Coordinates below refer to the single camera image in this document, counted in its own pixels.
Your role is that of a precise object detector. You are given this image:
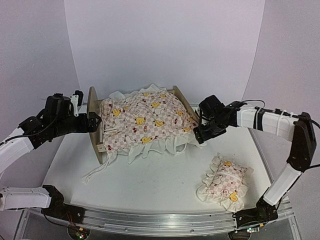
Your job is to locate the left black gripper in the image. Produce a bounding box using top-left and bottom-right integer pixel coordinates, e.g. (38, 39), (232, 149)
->
(51, 111), (101, 138)

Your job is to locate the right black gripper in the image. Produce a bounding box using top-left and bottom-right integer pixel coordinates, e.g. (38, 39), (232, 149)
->
(193, 117), (229, 145)

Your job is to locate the wooden pet bed frame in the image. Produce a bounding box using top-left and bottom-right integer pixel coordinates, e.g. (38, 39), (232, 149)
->
(87, 86), (200, 165)

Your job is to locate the duck print ruffled bed cover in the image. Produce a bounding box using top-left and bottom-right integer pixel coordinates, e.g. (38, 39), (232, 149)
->
(81, 84), (200, 184)

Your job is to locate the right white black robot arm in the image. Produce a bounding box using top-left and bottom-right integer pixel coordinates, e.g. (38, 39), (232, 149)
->
(193, 95), (320, 230)

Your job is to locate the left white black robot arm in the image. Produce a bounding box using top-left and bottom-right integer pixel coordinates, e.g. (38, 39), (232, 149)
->
(0, 90), (102, 224)

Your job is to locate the duck print ruffled pillow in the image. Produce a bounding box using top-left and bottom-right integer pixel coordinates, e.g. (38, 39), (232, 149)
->
(196, 153), (254, 213)

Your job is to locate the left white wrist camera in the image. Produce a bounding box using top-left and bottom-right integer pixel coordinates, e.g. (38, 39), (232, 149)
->
(70, 90), (84, 117)

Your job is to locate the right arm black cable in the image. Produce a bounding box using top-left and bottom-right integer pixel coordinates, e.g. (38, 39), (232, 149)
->
(239, 99), (320, 171)

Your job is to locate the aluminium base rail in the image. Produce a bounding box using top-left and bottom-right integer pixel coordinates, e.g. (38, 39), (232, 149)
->
(15, 196), (302, 240)

